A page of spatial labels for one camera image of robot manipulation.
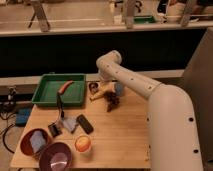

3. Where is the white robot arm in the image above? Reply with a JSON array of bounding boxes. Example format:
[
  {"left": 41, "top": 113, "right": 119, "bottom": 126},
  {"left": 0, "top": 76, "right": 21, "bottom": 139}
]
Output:
[{"left": 96, "top": 50, "right": 204, "bottom": 171}]

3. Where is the blue sponge in bowl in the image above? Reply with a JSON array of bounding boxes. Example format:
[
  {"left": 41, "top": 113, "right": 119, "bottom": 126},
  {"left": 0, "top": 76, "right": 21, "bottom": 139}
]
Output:
[{"left": 30, "top": 131, "right": 46, "bottom": 153}]

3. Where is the purple bowl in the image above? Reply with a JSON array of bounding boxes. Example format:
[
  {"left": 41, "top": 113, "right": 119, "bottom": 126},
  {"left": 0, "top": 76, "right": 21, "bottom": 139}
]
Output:
[{"left": 39, "top": 142, "right": 72, "bottom": 171}]

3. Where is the brown bowl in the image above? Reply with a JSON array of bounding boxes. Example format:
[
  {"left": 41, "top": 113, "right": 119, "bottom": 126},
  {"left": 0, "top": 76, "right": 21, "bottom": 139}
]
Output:
[{"left": 20, "top": 128, "right": 51, "bottom": 158}]

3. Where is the dark grape bunch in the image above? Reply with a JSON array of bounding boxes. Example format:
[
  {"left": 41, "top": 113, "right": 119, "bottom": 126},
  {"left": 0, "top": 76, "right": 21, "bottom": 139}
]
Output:
[{"left": 104, "top": 91, "right": 120, "bottom": 112}]

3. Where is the blue cup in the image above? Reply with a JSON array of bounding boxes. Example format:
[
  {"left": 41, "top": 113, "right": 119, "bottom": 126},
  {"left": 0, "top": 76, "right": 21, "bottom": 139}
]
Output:
[{"left": 114, "top": 82, "right": 124, "bottom": 96}]

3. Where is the orange carrot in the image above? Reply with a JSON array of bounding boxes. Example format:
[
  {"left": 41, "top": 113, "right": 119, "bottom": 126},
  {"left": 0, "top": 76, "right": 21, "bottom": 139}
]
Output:
[{"left": 58, "top": 80, "right": 73, "bottom": 94}]

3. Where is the black remote control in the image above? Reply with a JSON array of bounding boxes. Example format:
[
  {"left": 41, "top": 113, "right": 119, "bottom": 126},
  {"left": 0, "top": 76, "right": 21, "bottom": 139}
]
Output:
[{"left": 77, "top": 114, "right": 94, "bottom": 134}]

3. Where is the grey folded cloth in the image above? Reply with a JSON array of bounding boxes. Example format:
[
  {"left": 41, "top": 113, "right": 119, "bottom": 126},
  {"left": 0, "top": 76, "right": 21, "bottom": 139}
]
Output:
[{"left": 62, "top": 117, "right": 78, "bottom": 133}]

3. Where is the green plastic tray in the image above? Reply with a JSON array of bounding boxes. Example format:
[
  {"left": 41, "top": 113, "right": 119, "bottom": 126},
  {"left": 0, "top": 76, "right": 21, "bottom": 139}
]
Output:
[{"left": 32, "top": 73, "right": 86, "bottom": 107}]

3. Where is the small black block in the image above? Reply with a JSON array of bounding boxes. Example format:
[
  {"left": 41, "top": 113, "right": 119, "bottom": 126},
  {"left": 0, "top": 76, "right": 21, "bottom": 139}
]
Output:
[{"left": 48, "top": 123, "right": 61, "bottom": 137}]

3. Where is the orange fruit in cup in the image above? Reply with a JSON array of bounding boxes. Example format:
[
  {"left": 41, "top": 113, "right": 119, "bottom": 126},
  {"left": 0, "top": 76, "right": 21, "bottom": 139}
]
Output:
[{"left": 75, "top": 135, "right": 91, "bottom": 153}]

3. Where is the blue box beside table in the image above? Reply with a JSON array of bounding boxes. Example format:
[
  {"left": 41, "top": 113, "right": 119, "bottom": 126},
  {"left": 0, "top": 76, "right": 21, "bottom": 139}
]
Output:
[{"left": 15, "top": 108, "right": 31, "bottom": 127}]

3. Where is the black handled brush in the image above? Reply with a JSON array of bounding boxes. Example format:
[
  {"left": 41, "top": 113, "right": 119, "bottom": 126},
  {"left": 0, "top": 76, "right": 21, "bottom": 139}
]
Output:
[{"left": 57, "top": 93, "right": 64, "bottom": 120}]

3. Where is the black cable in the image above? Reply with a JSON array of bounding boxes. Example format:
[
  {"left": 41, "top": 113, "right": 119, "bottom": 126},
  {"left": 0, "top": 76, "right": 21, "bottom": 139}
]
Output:
[{"left": 1, "top": 123, "right": 17, "bottom": 154}]

